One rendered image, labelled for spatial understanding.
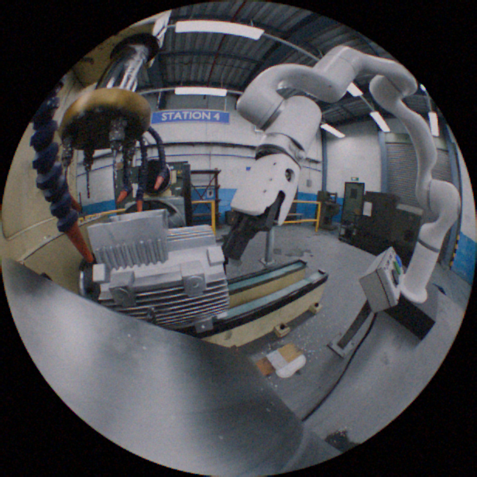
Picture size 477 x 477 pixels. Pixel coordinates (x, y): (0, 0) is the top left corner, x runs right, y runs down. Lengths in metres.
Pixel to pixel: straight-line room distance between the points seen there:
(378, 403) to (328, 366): 0.21
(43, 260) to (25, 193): 0.18
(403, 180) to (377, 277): 6.68
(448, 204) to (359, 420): 0.59
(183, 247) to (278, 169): 0.18
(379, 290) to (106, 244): 0.41
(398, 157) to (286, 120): 6.94
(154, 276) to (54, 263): 0.16
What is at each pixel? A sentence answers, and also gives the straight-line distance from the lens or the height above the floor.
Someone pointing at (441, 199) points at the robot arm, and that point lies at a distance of 0.62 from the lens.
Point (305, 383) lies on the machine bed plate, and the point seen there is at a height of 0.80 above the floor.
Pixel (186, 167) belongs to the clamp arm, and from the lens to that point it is 0.38.
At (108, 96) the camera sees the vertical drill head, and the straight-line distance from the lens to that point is 0.24.
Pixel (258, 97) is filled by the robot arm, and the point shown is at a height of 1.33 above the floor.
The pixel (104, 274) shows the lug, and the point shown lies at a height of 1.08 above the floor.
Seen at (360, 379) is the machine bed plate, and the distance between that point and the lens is 0.48.
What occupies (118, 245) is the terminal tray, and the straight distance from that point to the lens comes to 0.22.
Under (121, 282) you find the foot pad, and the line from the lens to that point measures 0.21.
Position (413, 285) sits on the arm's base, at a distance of 0.69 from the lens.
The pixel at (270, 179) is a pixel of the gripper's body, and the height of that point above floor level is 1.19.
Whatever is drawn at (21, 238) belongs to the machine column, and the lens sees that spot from 0.36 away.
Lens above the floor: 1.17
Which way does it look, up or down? 19 degrees down
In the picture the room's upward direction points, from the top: straight up
